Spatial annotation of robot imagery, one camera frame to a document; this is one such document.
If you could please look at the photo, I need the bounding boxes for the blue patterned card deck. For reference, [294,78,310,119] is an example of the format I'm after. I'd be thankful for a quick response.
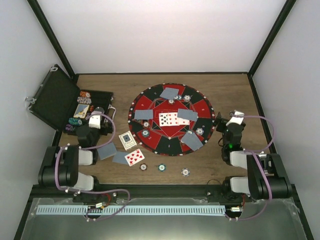
[97,142,117,160]

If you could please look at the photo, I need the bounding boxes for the single face-down blue card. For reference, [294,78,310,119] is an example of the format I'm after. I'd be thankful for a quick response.
[112,151,128,165]

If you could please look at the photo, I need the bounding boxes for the face-down cards seat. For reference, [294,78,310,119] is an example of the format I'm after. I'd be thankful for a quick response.
[180,130,203,151]
[160,87,179,100]
[134,109,154,120]

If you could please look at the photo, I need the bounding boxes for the face-up hearts playing card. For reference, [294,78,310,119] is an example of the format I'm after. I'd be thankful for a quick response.
[124,149,145,167]

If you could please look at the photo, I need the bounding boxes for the face-up red card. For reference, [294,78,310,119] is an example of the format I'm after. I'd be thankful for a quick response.
[178,117,190,126]
[168,112,179,126]

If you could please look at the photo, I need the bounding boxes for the blue white poker chip stack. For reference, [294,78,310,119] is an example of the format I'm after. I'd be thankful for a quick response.
[181,168,190,177]

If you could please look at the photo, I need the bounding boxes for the single teal poker chip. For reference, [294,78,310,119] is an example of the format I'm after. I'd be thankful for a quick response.
[141,129,150,137]

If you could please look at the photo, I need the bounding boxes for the brown poker chip stack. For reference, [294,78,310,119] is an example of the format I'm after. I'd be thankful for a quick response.
[140,163,148,171]

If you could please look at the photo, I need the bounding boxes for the face-up spades playing card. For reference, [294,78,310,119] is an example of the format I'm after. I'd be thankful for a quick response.
[158,113,169,127]

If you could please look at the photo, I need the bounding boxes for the teal poker chip stack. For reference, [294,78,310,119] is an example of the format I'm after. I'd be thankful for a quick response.
[158,164,166,172]

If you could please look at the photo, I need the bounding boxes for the face-down cards top seat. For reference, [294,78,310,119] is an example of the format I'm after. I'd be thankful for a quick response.
[160,87,179,100]

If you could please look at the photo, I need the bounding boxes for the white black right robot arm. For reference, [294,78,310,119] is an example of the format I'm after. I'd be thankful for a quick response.
[216,123,292,202]

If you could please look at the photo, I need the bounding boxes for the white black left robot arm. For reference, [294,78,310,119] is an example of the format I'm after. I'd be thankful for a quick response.
[37,125,102,202]

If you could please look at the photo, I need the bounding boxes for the green chip stack in case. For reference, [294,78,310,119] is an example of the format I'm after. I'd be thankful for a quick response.
[68,117,83,126]

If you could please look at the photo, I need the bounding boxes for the purple chip stack in case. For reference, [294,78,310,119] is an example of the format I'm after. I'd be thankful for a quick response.
[65,124,75,132]

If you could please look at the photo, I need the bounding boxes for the card deck in case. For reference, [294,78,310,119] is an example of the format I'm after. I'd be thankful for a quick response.
[73,104,90,119]

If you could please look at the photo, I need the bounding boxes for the grey striped chips in case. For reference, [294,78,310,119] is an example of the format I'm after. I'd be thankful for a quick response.
[77,96,92,105]

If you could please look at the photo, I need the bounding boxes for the white playing card box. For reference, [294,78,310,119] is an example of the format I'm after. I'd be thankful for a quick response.
[118,131,137,151]

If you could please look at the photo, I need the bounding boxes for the orange chip stack in case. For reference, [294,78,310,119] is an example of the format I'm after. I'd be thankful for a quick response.
[79,91,91,98]

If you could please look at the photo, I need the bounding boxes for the black poker chip case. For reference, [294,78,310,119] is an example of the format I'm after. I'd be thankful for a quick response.
[28,64,114,136]

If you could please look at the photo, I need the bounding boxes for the round red black poker mat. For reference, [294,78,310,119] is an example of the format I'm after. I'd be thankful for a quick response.
[128,83,215,157]

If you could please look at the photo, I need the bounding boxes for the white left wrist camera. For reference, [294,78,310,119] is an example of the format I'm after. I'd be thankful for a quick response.
[88,111,102,129]

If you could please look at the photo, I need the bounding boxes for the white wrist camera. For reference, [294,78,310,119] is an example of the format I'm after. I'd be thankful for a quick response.
[88,111,102,129]
[226,110,245,126]

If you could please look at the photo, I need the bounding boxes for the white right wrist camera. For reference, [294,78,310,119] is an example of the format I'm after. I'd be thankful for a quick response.
[226,110,245,126]

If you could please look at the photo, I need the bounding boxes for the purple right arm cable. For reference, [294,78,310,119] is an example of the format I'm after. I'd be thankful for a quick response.
[224,115,275,222]

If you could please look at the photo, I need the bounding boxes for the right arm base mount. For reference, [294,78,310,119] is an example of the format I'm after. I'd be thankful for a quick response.
[205,179,249,203]

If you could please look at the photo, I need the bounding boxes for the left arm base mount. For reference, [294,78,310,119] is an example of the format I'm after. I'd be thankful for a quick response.
[71,189,118,204]

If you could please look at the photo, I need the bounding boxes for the light blue slotted cable duct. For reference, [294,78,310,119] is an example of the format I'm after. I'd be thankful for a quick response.
[35,205,226,216]

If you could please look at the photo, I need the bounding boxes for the black aluminium frame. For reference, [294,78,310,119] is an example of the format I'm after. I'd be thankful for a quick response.
[14,0,314,240]

